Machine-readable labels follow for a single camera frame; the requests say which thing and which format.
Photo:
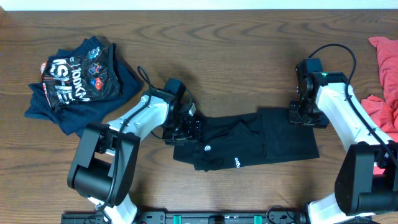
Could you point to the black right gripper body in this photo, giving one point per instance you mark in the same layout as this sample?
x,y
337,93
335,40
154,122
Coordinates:
x,y
303,113

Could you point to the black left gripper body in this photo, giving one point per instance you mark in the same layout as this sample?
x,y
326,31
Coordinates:
x,y
180,130

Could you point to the plain black t-shirt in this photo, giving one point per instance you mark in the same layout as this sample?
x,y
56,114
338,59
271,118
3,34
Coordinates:
x,y
263,137

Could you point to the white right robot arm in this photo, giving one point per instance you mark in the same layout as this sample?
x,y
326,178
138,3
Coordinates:
x,y
367,181

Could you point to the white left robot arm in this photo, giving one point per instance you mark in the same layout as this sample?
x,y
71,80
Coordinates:
x,y
104,164

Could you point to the red cloth garment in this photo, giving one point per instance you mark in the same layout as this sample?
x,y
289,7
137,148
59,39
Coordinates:
x,y
384,111

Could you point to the black graphic print shirt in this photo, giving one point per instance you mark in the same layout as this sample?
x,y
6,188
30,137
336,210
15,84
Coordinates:
x,y
81,78

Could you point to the folded navy blue shirt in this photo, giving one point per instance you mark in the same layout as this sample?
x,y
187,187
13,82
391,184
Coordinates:
x,y
72,119

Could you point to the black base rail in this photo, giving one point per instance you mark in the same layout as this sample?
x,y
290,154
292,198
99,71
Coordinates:
x,y
276,214

